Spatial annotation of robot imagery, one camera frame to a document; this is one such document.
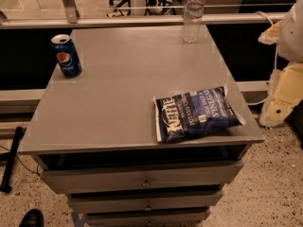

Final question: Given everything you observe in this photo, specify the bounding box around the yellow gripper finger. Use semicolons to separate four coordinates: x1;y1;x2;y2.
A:
258;21;281;45
259;62;303;127

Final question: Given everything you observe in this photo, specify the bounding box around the clear plastic water bottle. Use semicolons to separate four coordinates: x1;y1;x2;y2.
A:
183;0;205;43

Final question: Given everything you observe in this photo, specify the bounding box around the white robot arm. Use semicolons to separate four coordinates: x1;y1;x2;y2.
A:
258;0;303;127

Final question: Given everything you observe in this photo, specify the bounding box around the blue Kettle chip bag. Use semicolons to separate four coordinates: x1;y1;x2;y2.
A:
154;85;245;143

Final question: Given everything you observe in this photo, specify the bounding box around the bottom grey drawer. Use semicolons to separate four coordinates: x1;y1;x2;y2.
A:
85;208;210;227

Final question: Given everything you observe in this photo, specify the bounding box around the grey drawer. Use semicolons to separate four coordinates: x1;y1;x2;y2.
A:
42;160;243;194
68;191;223;214
85;208;210;227

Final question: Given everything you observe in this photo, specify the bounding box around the middle grey drawer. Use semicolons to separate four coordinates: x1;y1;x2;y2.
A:
68;191;223;214

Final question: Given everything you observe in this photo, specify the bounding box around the grey drawer cabinet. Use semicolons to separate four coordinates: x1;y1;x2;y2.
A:
18;25;265;227

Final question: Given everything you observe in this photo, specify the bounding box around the blue Pepsi can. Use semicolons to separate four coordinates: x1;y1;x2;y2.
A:
51;34;82;78

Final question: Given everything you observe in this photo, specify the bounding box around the top grey drawer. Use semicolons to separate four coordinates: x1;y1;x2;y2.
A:
42;160;243;194

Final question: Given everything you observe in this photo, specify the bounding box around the grey metal railing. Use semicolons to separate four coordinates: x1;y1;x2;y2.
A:
0;12;286;29

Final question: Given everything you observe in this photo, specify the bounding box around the black shoe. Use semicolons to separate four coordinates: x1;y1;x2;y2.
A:
19;209;45;227

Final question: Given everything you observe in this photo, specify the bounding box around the black metal stand leg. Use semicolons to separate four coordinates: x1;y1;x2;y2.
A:
0;127;24;193

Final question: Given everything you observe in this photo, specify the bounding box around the white cable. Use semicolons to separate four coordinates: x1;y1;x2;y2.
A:
245;10;280;107

